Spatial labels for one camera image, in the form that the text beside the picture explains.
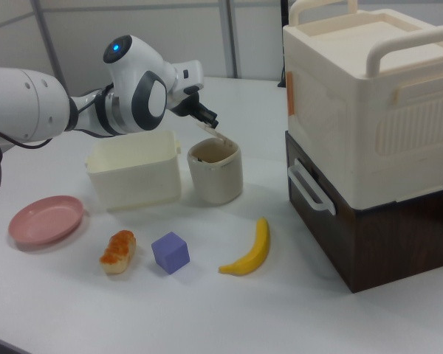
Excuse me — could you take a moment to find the cream open storage box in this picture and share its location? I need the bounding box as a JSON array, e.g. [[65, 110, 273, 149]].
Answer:
[[85, 130, 183, 212]]

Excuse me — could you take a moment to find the purple cube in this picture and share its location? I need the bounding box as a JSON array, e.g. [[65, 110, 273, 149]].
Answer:
[[151, 231, 190, 276]]

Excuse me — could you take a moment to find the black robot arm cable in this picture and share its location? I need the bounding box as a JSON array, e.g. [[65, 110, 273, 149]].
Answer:
[[0, 84, 114, 150]]

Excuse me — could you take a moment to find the beige trash can lid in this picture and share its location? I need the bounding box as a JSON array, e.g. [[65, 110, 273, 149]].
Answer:
[[196, 123, 227, 147]]

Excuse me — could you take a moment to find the copper cabinet handle strip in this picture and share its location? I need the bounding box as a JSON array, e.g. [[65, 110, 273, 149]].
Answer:
[[286, 72, 297, 117]]

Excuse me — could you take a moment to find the yellow banana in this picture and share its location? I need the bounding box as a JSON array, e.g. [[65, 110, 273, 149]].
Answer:
[[218, 217, 271, 277]]

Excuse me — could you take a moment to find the white drawer handle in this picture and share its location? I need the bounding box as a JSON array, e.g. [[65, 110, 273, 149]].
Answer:
[[287, 158, 337, 215]]

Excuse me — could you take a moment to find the dark brown drawer box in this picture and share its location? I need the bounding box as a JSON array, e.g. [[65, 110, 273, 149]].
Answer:
[[284, 131, 443, 294]]

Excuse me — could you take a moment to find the glazed bread roll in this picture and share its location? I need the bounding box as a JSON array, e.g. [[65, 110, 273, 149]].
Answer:
[[98, 229, 137, 276]]

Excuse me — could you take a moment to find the cream plastic cabinet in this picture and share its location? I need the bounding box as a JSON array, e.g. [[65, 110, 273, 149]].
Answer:
[[282, 0, 443, 207]]

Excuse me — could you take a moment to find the pink plate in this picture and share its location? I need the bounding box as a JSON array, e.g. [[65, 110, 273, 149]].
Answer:
[[7, 195, 85, 246]]

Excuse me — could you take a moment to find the beige small trash can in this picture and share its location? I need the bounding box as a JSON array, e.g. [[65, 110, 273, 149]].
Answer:
[[186, 138, 244, 205]]

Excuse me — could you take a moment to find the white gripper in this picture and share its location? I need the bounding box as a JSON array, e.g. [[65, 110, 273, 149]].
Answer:
[[168, 60, 219, 128]]

